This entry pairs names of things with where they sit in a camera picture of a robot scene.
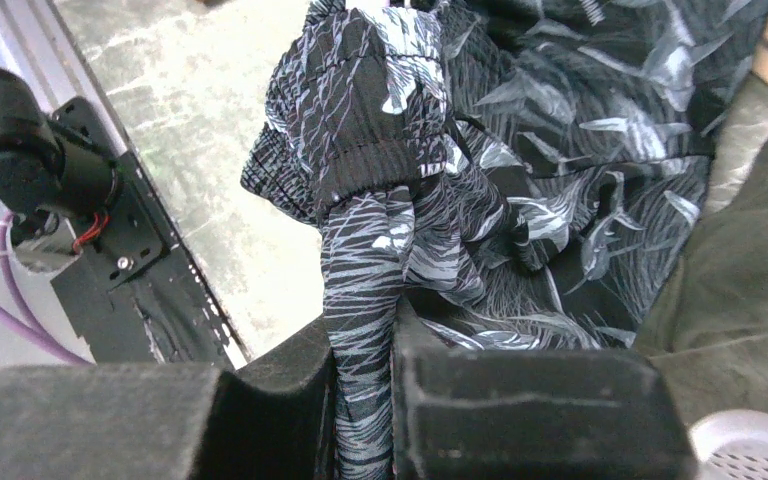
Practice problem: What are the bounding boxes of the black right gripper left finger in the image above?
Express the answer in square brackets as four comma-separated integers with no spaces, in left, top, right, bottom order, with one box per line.
[0,320,334,479]

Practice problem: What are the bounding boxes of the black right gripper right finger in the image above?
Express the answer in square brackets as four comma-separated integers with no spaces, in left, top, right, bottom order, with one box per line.
[392,300,698,479]

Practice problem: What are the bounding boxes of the dark shark print shorts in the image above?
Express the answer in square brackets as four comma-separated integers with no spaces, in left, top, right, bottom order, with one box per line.
[241,1,768,479]

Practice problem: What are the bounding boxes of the olive green shorts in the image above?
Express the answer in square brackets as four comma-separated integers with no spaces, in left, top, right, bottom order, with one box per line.
[635,139,768,424]

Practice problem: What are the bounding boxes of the white plastic laundry basket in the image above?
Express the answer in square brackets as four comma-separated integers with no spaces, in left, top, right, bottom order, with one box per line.
[688,409,768,480]

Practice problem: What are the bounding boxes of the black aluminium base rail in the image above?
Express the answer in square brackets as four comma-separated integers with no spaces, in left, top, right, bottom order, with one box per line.
[0,0,250,370]

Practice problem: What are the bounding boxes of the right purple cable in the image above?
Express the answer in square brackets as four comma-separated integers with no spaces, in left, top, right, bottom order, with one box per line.
[0,211,94,368]

